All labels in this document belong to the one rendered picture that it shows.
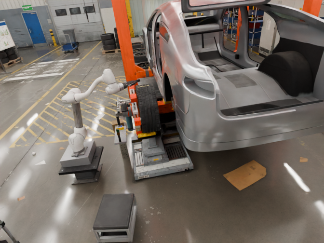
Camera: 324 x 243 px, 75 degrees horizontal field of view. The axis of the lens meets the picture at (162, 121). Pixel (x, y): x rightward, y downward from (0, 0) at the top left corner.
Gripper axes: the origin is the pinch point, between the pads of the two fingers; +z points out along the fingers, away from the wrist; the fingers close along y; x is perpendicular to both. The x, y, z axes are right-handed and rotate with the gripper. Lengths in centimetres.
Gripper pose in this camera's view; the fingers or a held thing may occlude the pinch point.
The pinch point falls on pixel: (137, 81)
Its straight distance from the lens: 267.6
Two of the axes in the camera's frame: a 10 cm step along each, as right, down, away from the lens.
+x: -0.8, -8.1, -5.8
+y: 5.8, 4.4, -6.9
